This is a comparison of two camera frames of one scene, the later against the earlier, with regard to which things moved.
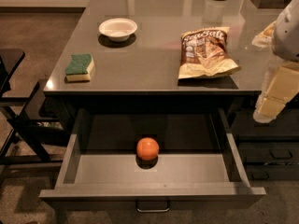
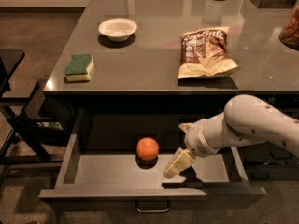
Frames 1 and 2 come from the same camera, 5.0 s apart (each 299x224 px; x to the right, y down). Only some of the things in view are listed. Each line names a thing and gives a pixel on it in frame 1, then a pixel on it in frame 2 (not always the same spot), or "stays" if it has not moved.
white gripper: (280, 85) to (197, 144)
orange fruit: (148, 148) stays
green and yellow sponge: (78, 68) stays
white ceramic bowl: (118, 29) stays
